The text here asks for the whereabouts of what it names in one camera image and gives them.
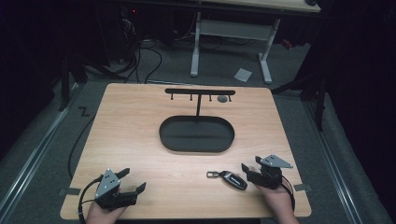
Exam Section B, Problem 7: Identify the metal floor rail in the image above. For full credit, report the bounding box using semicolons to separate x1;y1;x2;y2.
0;81;82;218
303;99;365;224

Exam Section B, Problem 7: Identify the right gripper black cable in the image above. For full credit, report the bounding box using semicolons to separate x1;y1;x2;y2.
280;175;296;213

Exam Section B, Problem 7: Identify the white-legged desk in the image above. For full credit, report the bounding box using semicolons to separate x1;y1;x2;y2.
190;0;322;85

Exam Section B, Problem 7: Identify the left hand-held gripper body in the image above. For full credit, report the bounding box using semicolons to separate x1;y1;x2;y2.
94;168;138;210

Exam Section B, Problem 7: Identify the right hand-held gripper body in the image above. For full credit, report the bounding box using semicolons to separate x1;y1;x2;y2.
247;154;294;190

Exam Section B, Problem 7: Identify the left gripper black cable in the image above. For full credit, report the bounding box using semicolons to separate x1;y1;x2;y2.
77;175;105;224

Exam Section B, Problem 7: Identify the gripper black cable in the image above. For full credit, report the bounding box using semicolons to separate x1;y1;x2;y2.
280;175;296;213
77;175;105;224

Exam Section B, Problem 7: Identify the black floor cable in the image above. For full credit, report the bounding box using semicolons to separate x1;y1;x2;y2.
67;114;96;181

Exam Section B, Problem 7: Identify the bundle of black cables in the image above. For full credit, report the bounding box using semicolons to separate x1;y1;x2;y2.
115;15;163;85

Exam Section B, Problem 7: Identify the black metal stand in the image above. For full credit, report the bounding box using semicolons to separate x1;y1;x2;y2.
57;52;90;112

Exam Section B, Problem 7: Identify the black key stand with tray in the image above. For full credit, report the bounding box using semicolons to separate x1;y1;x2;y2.
158;88;236;154

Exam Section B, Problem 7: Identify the person's right hand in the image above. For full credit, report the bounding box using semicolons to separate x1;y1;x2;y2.
254;183;301;224

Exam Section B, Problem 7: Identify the person's left hand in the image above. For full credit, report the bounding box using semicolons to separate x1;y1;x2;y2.
85;203;127;224

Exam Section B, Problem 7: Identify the black tripod stand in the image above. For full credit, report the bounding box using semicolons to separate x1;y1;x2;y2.
270;69;330;133

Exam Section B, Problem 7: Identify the grey tape strip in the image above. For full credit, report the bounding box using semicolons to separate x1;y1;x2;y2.
292;183;313;192
58;187;82;197

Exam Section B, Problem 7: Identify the grey paper sheet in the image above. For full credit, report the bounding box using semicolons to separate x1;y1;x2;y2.
233;67;253;83

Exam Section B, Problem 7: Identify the black car key fob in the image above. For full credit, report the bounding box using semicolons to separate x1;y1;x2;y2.
205;170;248;191

